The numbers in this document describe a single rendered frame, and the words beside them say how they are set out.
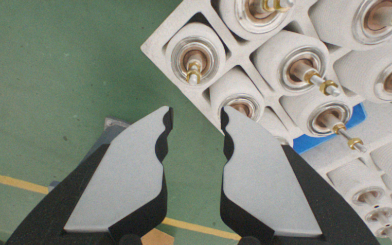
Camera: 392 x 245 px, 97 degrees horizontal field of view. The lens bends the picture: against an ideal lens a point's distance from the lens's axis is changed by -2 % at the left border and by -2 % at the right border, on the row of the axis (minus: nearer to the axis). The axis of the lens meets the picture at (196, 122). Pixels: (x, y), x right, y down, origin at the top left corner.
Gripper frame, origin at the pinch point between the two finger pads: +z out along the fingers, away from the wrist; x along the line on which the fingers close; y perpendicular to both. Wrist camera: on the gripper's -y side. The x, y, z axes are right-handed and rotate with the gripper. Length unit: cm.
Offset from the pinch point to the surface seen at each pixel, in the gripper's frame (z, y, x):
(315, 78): 13.5, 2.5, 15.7
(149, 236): 37, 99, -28
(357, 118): 33, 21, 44
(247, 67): 25.4, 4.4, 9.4
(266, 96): 25.4, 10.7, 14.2
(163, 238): 40, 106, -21
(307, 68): 15.8, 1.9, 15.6
